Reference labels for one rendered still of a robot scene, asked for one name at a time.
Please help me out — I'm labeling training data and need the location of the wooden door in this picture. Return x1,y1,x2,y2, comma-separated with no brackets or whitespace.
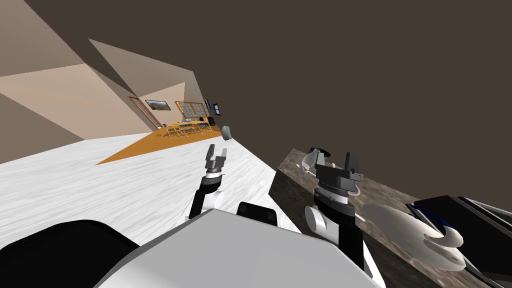
127,95,163,132

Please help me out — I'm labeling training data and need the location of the white rounded hooked object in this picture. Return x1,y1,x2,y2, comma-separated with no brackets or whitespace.
363,203,468,272

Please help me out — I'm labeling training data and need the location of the pale grey curved object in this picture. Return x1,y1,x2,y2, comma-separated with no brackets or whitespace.
300,146,333,171

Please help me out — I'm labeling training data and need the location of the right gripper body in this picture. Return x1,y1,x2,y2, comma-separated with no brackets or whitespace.
314,163,365,194

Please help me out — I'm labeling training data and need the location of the wooden framed window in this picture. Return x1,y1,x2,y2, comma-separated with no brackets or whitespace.
174,101,209,119

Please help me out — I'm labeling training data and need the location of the framed landscape picture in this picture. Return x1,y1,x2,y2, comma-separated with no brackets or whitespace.
144,99,173,112

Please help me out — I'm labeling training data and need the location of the dining table with chairs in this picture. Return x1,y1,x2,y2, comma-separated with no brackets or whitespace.
165,117,214,138

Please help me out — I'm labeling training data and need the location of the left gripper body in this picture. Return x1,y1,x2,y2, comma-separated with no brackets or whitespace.
204,155,227,174

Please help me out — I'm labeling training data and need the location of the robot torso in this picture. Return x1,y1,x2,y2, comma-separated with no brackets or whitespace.
93,201,386,288

